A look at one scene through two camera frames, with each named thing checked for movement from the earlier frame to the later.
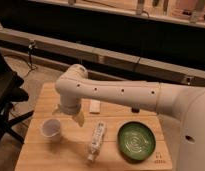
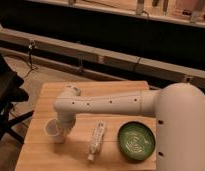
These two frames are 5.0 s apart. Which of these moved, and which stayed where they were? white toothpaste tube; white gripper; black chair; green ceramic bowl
Moved: white gripper
Stayed: green ceramic bowl; white toothpaste tube; black chair
